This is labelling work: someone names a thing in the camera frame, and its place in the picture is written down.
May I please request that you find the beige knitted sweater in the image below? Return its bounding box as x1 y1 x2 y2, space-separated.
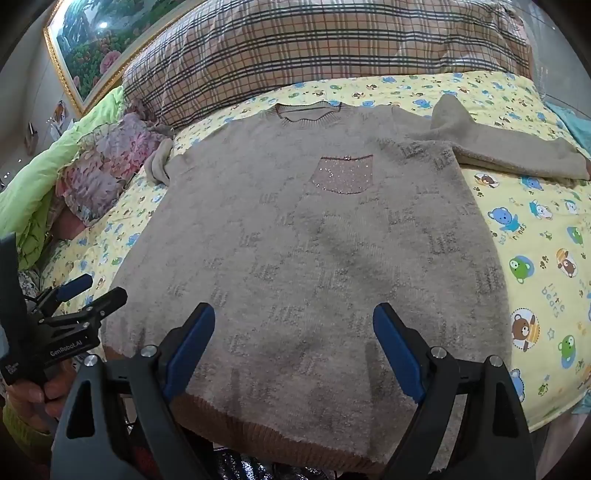
99 95 591 467

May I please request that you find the light green quilt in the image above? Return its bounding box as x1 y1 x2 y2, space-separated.
0 85 125 268

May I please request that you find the dark shiny cloth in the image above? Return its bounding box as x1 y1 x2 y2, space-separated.
212 443 370 480

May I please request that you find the gold-framed landscape painting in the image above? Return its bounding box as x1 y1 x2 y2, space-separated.
44 0 204 116

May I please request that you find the pink floral ruffled cloth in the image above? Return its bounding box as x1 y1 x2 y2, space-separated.
55 113 174 227

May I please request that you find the teal cloth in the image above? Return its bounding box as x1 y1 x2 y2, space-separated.
545 102 591 153

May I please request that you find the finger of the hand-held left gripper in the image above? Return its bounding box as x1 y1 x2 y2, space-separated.
34 274 94 317
44 287 129 329

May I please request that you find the person's left hand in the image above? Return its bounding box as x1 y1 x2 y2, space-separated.
4 362 63 433

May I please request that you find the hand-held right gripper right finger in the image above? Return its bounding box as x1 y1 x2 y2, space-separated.
373 302 536 480

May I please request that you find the yellow bear-print blanket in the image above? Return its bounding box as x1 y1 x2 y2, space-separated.
39 71 591 435

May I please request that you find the plaid beige pillow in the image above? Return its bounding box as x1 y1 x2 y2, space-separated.
122 0 532 130

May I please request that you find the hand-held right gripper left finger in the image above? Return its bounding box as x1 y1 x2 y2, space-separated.
51 302 216 480

